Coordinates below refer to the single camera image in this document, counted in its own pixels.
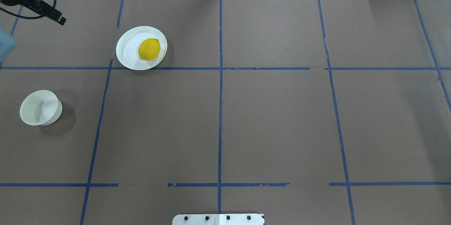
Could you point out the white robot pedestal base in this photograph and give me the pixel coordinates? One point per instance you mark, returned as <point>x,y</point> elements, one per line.
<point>219,219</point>

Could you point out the white bowl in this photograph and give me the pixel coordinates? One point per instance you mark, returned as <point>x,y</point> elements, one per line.
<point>40,108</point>

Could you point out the brown paper table cover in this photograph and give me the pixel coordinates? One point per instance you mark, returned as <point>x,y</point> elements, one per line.
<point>329,112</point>

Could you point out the yellow lemon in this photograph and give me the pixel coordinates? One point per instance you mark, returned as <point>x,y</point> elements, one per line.
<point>149,49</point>

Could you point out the white plate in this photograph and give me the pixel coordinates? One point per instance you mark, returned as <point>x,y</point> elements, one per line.
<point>128,46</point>

